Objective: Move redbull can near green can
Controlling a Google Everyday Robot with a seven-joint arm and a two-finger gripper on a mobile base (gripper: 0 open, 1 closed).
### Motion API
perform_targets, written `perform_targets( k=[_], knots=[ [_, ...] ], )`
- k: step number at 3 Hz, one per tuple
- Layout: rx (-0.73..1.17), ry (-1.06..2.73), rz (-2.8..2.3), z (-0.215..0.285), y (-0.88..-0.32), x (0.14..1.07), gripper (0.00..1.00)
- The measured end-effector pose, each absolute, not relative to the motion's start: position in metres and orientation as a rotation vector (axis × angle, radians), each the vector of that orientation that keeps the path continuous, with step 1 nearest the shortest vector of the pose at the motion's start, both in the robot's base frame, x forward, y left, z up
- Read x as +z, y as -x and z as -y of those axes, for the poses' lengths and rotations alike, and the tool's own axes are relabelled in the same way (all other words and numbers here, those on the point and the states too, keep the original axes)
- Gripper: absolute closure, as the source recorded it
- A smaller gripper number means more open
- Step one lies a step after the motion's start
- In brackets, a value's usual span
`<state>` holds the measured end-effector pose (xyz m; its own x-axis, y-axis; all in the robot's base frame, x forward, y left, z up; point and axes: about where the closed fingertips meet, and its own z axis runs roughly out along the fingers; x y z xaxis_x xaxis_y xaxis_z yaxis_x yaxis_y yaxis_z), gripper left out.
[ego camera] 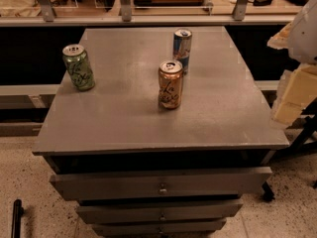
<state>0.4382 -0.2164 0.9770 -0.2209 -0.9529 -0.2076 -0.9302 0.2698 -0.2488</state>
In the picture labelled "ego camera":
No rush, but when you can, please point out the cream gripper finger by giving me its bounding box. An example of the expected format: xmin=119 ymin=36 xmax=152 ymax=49
xmin=270 ymin=64 xmax=317 ymax=126
xmin=267 ymin=23 xmax=292 ymax=50

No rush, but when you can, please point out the grey metal rail frame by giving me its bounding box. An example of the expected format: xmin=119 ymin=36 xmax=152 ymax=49
xmin=0 ymin=0 xmax=300 ymax=27

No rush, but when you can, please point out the middle grey drawer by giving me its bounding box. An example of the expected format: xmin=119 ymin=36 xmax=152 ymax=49
xmin=76 ymin=199 xmax=243 ymax=224

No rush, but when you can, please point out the black stand leg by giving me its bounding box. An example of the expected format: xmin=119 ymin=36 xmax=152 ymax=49
xmin=276 ymin=115 xmax=317 ymax=158

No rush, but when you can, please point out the top grey drawer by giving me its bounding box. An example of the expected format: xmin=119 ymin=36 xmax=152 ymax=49
xmin=51 ymin=167 xmax=271 ymax=200

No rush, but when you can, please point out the bottom grey drawer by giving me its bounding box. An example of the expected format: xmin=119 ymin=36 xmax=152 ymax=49
xmin=92 ymin=218 xmax=226 ymax=237

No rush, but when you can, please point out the green LaCroix can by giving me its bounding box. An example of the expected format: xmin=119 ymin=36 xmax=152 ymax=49
xmin=62 ymin=44 xmax=95 ymax=91

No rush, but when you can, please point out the grey drawer cabinet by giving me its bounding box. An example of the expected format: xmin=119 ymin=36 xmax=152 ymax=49
xmin=32 ymin=26 xmax=291 ymax=238

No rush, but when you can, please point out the orange LaCroix can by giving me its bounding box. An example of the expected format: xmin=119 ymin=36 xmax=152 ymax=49
xmin=158 ymin=60 xmax=183 ymax=109

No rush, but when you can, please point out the grey drawer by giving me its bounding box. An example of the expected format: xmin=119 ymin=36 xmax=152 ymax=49
xmin=76 ymin=199 xmax=243 ymax=224
xmin=51 ymin=167 xmax=271 ymax=200
xmin=92 ymin=218 xmax=226 ymax=237

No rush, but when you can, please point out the black pole on floor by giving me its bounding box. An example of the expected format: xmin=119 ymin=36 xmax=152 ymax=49
xmin=11 ymin=199 xmax=24 ymax=238

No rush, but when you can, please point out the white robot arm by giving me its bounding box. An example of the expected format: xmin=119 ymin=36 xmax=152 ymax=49
xmin=267 ymin=0 xmax=317 ymax=128

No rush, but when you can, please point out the blue silver redbull can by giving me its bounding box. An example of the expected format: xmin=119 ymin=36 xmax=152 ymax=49
xmin=173 ymin=28 xmax=192 ymax=73

